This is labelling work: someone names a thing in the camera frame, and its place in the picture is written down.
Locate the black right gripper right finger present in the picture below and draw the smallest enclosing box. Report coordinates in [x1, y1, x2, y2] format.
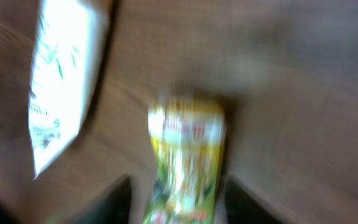
[224, 177, 286, 224]

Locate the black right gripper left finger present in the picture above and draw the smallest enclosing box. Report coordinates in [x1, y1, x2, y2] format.
[70, 175, 132, 224]

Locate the green tea drink carton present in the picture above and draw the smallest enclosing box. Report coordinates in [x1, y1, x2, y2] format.
[143, 96, 226, 224]

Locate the white tube with gold cap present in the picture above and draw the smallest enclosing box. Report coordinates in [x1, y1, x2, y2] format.
[28, 0, 114, 175]

